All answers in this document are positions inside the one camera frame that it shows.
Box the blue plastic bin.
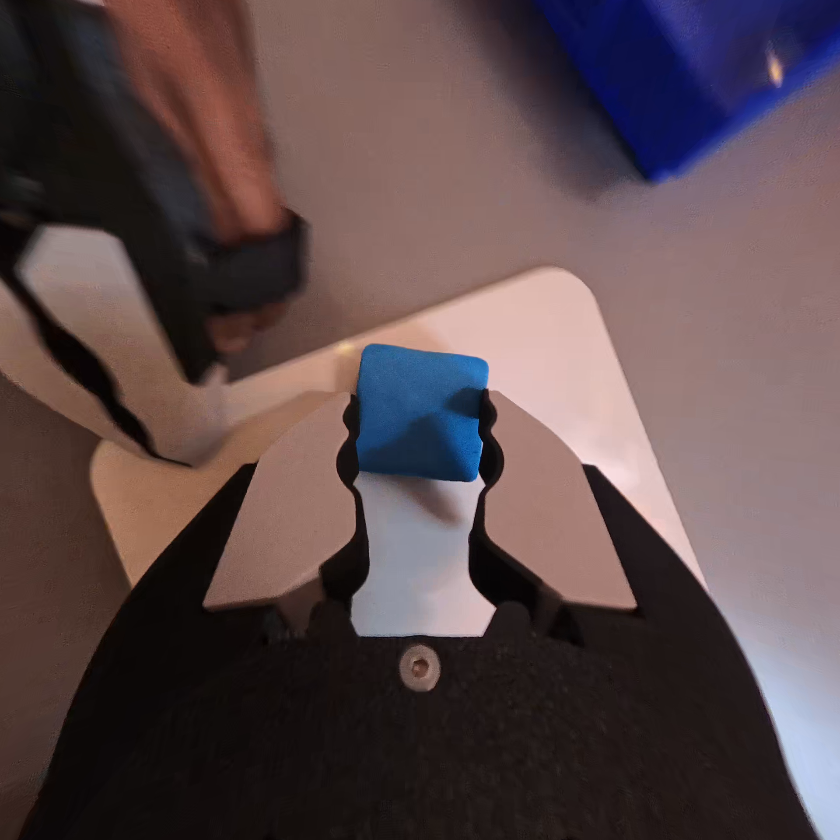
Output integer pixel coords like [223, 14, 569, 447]
[532, 0, 840, 182]

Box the person's left hand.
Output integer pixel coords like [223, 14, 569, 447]
[105, 0, 296, 358]

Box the blue whiteboard eraser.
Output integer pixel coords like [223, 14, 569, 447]
[355, 343, 492, 483]

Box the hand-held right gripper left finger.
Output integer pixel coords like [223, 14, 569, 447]
[204, 392, 370, 613]

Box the white whiteboard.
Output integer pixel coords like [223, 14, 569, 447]
[90, 267, 710, 640]

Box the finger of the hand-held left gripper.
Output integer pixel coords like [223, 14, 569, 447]
[20, 224, 233, 468]
[0, 276, 148, 454]

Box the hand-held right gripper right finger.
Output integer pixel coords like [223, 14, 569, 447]
[468, 389, 639, 615]

